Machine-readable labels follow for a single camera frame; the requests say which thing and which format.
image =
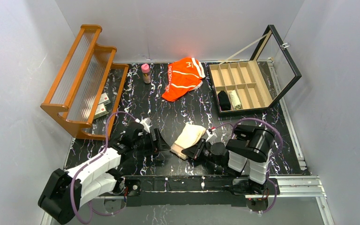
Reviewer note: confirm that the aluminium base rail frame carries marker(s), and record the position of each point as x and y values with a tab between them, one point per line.
164	178

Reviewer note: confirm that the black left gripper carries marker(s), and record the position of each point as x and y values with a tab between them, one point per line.
155	140

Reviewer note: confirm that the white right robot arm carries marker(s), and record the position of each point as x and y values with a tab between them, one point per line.
251	145

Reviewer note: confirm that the rolled black underwear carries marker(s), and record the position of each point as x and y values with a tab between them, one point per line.
223	100

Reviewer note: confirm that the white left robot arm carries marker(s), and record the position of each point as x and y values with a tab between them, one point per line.
68	190

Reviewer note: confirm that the orange boxer underwear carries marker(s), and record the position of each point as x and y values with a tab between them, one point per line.
184	76

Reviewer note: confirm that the black compartment storage box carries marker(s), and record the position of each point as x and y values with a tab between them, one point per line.
260	81

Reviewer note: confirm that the green white small box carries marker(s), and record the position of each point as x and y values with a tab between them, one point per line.
104	99

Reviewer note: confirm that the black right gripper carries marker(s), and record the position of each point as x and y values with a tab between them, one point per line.
195	150

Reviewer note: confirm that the beige boxer underwear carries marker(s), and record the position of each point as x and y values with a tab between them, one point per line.
189	136

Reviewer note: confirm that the pink capped bottle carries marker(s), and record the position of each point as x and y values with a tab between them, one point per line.
145	68

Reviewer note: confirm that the orange wooden shelf rack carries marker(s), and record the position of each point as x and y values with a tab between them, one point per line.
73	98

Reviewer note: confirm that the rolled cream underwear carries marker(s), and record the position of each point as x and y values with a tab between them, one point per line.
234	99

